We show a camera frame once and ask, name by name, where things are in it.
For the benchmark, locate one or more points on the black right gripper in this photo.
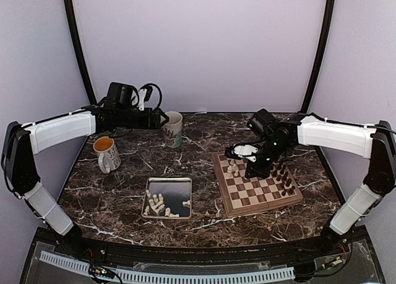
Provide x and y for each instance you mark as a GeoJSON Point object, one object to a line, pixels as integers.
{"type": "Point", "coordinates": [256, 171]}

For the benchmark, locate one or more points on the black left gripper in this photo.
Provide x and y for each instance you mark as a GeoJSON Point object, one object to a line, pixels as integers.
{"type": "Point", "coordinates": [148, 124]}

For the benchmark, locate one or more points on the wooden chessboard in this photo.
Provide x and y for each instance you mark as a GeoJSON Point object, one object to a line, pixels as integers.
{"type": "Point", "coordinates": [243, 196]}

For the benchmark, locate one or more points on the silver metal tray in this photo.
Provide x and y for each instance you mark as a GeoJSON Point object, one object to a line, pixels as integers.
{"type": "Point", "coordinates": [182, 186]}

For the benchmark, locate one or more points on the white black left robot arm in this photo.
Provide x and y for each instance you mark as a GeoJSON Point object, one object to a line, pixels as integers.
{"type": "Point", "coordinates": [124, 106]}

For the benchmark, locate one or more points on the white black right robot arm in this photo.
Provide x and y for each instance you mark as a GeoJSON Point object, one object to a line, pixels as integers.
{"type": "Point", "coordinates": [374, 142]}

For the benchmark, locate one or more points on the dark chess pieces row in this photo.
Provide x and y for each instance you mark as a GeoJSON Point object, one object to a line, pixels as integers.
{"type": "Point", "coordinates": [283, 180]}

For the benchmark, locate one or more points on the white pieces pile in tray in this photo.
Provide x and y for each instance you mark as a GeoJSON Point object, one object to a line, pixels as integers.
{"type": "Point", "coordinates": [169, 205]}

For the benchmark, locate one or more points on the white floral ceramic mug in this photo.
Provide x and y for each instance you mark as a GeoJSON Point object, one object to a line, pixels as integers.
{"type": "Point", "coordinates": [172, 130]}

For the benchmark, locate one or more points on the white mug orange interior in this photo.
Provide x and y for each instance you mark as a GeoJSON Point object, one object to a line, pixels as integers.
{"type": "Point", "coordinates": [108, 155]}

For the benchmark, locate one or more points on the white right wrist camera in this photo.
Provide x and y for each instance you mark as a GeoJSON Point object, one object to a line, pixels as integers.
{"type": "Point", "coordinates": [242, 151]}

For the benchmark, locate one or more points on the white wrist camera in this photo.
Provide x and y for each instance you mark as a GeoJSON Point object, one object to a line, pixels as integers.
{"type": "Point", "coordinates": [242, 151]}
{"type": "Point", "coordinates": [144, 94]}

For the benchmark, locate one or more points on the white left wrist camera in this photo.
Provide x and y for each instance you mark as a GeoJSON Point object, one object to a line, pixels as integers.
{"type": "Point", "coordinates": [144, 94]}

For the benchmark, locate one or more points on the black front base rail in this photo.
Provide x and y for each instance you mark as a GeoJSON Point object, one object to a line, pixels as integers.
{"type": "Point", "coordinates": [112, 249]}

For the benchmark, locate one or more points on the left black frame post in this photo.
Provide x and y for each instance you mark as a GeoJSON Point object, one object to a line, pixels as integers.
{"type": "Point", "coordinates": [78, 50]}

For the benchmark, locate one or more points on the black frame post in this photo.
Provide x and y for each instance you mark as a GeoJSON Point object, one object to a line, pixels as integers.
{"type": "Point", "coordinates": [78, 50]}
{"type": "Point", "coordinates": [320, 52]}

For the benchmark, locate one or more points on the white slotted cable duct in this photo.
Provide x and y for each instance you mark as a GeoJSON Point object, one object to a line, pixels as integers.
{"type": "Point", "coordinates": [167, 275]}

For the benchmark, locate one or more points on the right black frame post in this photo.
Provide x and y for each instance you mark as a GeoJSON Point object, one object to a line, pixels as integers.
{"type": "Point", "coordinates": [320, 52]}

